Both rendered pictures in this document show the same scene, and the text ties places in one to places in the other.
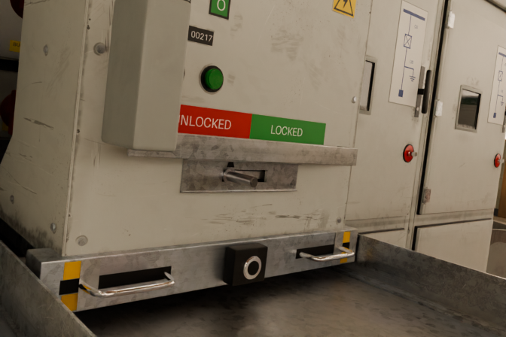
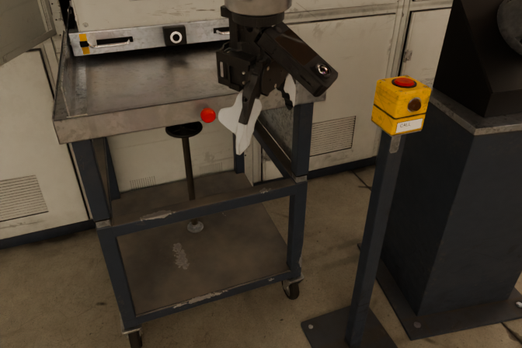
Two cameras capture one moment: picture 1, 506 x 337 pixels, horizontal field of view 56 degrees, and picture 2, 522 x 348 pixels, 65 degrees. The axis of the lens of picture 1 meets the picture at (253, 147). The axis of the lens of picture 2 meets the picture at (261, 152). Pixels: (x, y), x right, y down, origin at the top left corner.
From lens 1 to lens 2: 0.73 m
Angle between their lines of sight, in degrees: 35
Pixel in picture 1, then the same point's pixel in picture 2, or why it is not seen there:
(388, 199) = not seen: outside the picture
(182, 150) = not seen: outside the picture
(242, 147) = not seen: outside the picture
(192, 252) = (142, 29)
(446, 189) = not seen: outside the picture
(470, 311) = not seen: hidden behind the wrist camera
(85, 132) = not seen: outside the picture
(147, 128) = not seen: outside the picture
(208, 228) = (151, 18)
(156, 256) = (122, 31)
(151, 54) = not seen: outside the picture
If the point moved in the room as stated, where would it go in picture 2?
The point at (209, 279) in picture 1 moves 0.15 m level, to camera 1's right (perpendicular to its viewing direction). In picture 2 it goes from (156, 43) to (204, 49)
